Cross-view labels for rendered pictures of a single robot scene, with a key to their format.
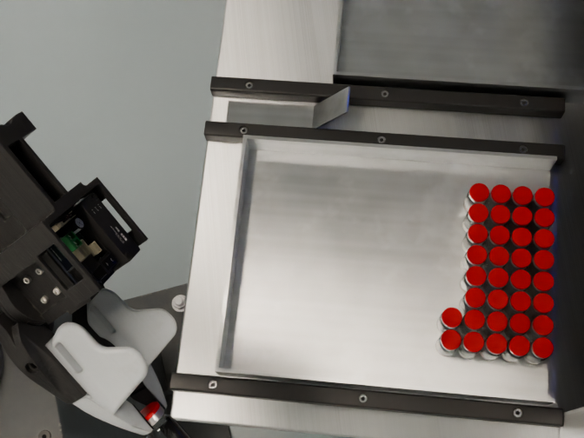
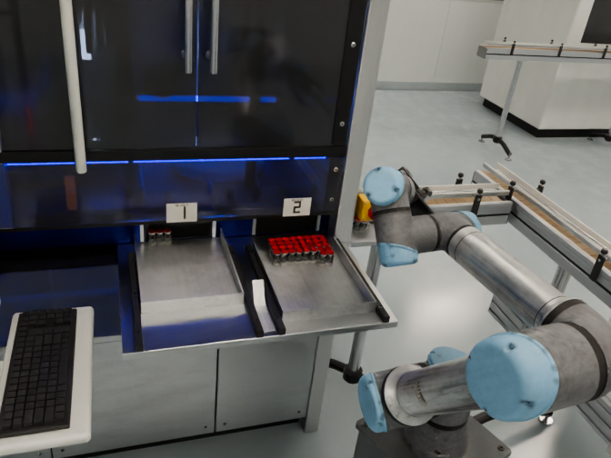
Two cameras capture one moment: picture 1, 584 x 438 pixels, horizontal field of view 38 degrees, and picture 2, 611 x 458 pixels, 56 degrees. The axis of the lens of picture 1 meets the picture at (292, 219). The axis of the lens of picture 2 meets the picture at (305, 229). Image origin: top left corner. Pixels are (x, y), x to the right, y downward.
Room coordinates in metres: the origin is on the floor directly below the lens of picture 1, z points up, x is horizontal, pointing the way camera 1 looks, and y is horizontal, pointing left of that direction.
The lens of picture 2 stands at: (1.05, 0.98, 1.82)
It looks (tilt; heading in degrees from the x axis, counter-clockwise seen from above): 30 degrees down; 233
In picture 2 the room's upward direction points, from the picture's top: 7 degrees clockwise
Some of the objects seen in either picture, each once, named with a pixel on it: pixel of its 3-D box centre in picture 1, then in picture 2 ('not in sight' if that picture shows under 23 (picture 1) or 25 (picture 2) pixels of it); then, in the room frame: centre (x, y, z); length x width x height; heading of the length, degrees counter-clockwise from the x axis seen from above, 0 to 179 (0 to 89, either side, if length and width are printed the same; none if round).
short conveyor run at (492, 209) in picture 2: not in sight; (423, 202); (-0.41, -0.28, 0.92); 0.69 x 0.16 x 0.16; 164
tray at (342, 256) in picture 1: (389, 264); (310, 274); (0.20, -0.09, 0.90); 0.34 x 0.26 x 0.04; 74
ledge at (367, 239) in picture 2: not in sight; (362, 233); (-0.12, -0.26, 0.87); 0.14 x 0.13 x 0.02; 74
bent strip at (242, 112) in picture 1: (286, 106); (263, 304); (0.40, -0.02, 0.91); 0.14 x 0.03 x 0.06; 74
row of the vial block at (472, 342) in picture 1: (473, 269); (302, 255); (0.18, -0.18, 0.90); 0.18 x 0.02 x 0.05; 164
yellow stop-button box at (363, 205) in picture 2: not in sight; (368, 205); (-0.10, -0.22, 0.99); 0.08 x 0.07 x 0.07; 74
